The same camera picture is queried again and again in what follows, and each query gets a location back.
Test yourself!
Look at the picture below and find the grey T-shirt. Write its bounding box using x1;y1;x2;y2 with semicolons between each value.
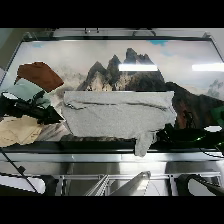
61;90;178;158

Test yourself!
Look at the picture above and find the brown garment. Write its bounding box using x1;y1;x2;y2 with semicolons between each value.
15;61;65;94

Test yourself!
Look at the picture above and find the pale green garment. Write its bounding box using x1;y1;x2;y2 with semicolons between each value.
2;78;53;110

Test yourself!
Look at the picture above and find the beige garment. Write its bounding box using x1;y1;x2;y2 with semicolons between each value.
0;114;45;148

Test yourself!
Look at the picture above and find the silver frame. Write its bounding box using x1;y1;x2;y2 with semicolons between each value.
0;150;224;197

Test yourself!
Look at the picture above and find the black cable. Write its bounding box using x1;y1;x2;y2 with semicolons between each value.
0;148;39;194

